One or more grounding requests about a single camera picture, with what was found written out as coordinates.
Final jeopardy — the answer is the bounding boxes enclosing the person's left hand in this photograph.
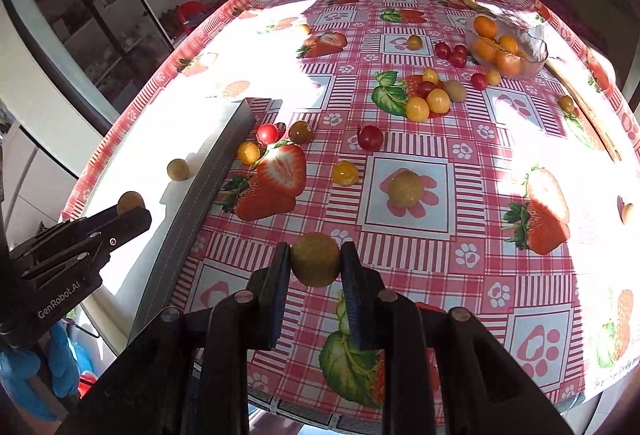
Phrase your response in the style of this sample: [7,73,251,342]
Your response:
[0,319,97,422]

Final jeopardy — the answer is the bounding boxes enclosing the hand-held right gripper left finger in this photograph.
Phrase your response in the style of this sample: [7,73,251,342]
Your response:
[55,242,292,435]

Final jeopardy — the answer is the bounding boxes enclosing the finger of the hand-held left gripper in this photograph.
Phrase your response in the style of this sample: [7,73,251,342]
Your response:
[10,205,153,283]

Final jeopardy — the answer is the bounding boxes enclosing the pink strawberry print tablecloth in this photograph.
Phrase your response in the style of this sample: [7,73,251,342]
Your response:
[60,0,640,421]

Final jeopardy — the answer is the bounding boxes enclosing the grey rectangular tray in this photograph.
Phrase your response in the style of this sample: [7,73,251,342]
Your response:
[80,98,257,351]

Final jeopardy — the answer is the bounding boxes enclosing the glass door cabinet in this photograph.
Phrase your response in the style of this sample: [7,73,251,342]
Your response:
[5,0,176,126]

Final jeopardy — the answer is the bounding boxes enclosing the red plastic stool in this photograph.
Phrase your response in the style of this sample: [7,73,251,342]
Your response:
[167,0,206,33]

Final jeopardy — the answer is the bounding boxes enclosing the wooden chopsticks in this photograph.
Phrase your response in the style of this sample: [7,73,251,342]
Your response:
[544,58,623,163]

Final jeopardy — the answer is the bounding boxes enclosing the clear glass bowl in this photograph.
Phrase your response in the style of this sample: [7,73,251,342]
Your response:
[465,15,549,81]

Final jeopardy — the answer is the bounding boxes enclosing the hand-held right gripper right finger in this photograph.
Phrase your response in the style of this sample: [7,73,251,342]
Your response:
[340,240,576,435]

